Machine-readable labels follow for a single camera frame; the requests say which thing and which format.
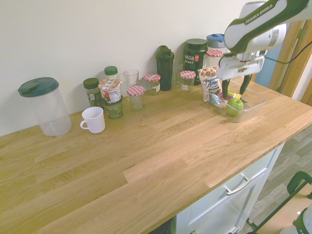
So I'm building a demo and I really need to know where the black cable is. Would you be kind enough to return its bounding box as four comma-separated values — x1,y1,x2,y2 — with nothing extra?
264,40,312,64

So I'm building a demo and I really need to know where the wooden door frame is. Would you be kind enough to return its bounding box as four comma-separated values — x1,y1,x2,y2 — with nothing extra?
267,20,312,107

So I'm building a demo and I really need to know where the yellow snack bar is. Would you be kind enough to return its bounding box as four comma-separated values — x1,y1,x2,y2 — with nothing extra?
228,90,243,100

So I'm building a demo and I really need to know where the white mug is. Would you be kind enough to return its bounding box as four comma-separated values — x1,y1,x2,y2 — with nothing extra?
79,106,106,134

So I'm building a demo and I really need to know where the glass jar red checkered lid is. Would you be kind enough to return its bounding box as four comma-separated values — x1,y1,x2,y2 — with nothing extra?
179,70,196,93
206,49,224,69
126,85,146,112
143,73,162,96

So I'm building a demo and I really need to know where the blue snack wrapper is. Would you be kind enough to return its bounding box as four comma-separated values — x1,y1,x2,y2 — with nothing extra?
208,94,226,107

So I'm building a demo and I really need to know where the clear pitcher blue lid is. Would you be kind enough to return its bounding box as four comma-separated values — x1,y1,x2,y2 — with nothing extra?
206,33,230,53

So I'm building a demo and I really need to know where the clear glass tumbler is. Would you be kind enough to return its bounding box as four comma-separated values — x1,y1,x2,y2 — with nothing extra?
172,63,185,88

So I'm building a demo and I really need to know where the clear bottle green cap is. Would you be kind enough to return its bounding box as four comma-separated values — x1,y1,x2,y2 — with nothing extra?
104,66,120,81

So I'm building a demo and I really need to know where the Famous Amos cookie bag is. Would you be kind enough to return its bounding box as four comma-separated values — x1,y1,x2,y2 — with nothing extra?
197,65,222,102

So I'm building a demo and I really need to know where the tall clear drinking glass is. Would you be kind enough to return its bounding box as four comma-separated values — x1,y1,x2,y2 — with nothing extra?
123,69,139,88

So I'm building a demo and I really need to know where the spice jar green lid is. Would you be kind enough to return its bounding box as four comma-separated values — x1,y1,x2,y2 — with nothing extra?
82,78,104,108

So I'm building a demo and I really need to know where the green apple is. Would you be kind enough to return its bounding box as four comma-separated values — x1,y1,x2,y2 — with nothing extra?
225,97,244,117

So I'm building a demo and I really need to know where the black Vega protein tub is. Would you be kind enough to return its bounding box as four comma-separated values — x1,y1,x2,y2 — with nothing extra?
183,39,208,86

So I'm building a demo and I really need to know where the pink snack wrapper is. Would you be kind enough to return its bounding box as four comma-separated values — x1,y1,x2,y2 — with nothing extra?
218,92,234,103

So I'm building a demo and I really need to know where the white drawer front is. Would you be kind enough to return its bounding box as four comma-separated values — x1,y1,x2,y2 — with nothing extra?
189,168,269,227

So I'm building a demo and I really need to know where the black metal stand frame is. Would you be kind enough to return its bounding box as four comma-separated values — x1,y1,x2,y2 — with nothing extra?
246,170,312,232

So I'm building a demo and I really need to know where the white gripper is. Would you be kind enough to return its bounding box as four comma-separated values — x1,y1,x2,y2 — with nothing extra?
216,55,266,98

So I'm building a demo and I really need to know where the clear plastic container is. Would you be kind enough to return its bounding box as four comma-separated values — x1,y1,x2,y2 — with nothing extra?
201,77,268,123

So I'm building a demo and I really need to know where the black shaker bottle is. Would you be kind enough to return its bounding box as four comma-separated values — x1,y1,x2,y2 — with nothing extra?
156,45,176,92

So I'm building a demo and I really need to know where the silver drawer handle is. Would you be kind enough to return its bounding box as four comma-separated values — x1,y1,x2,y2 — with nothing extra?
223,176,252,196

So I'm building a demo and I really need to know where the clear pitcher green lid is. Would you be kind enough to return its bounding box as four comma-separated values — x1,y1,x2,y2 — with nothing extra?
18,77,73,137

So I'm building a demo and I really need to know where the black dishwasher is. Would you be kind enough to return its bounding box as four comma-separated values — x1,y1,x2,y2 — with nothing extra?
156,216,177,234

